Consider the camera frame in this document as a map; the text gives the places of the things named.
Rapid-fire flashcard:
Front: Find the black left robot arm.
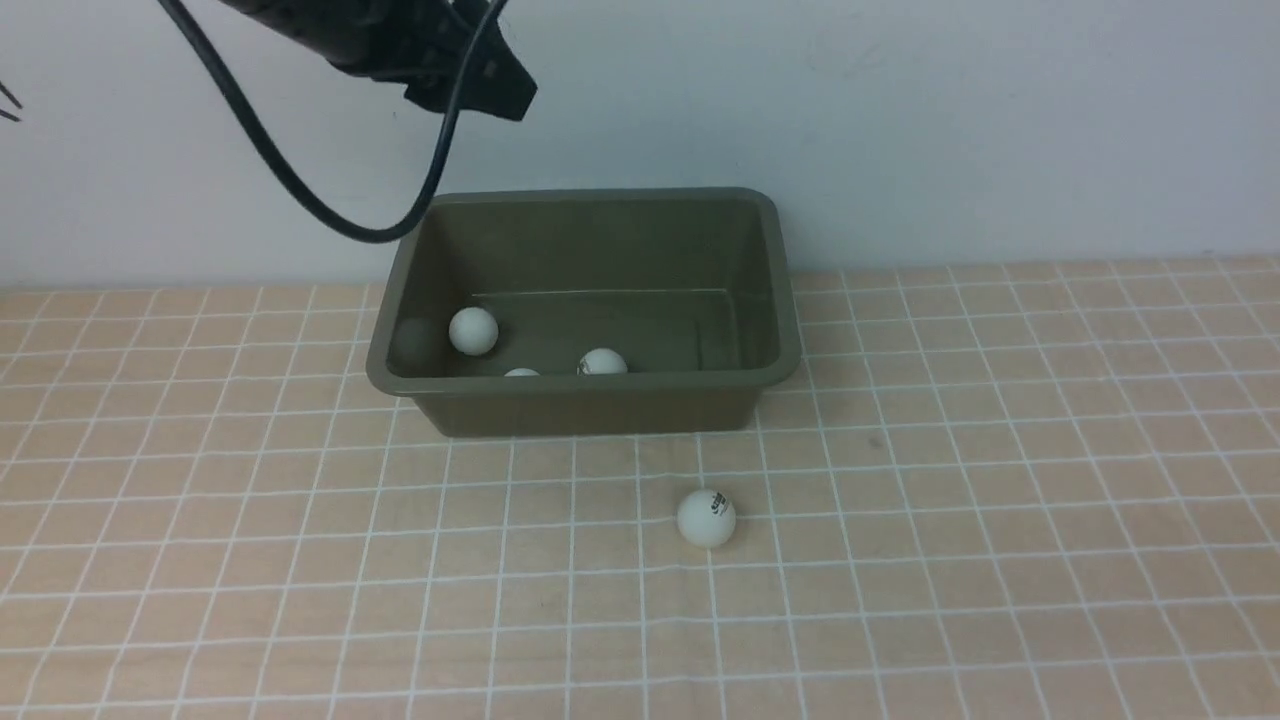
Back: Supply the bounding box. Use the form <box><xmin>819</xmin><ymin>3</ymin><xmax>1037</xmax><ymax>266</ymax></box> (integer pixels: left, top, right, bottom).
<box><xmin>227</xmin><ymin>1</ymin><xmax>538</xmax><ymax>122</ymax></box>

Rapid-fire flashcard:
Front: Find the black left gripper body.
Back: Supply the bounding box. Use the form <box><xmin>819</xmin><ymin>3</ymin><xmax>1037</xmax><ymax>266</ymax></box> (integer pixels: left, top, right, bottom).
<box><xmin>403</xmin><ymin>1</ymin><xmax>538</xmax><ymax>122</ymax></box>

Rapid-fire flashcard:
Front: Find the olive green plastic bin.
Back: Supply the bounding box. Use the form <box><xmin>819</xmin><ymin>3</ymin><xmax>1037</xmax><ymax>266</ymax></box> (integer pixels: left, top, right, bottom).
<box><xmin>365</xmin><ymin>187</ymin><xmax>801</xmax><ymax>438</ymax></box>

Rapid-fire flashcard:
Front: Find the checkered beige tablecloth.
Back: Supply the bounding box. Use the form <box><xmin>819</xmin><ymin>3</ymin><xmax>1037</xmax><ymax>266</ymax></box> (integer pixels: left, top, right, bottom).
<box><xmin>1</xmin><ymin>258</ymin><xmax>1279</xmax><ymax>719</ymax></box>

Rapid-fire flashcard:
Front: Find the black left camera cable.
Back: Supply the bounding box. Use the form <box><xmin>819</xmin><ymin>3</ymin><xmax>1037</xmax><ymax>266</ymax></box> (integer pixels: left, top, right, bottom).
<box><xmin>157</xmin><ymin>0</ymin><xmax>509</xmax><ymax>245</ymax></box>

